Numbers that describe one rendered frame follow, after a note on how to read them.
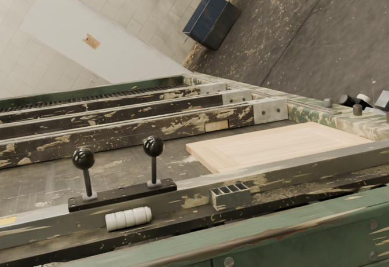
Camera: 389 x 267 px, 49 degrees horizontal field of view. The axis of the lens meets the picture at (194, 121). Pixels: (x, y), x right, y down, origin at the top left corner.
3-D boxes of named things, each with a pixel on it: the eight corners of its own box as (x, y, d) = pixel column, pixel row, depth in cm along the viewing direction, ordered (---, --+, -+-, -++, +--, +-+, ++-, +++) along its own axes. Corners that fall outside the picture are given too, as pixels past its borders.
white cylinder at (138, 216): (108, 234, 74) (153, 224, 76) (106, 218, 74) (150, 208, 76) (106, 227, 77) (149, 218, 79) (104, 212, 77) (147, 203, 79)
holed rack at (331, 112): (341, 113, 124) (341, 111, 124) (333, 114, 123) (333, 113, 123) (186, 73, 279) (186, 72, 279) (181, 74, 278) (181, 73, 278)
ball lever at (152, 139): (165, 194, 81) (167, 143, 73) (146, 198, 80) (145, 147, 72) (161, 179, 84) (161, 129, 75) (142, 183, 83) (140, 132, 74)
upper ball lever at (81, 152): (102, 208, 78) (95, 156, 70) (81, 212, 77) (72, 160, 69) (99, 192, 81) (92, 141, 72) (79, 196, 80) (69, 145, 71)
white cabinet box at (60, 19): (205, 83, 511) (48, -19, 442) (179, 123, 519) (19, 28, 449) (194, 73, 568) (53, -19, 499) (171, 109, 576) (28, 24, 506)
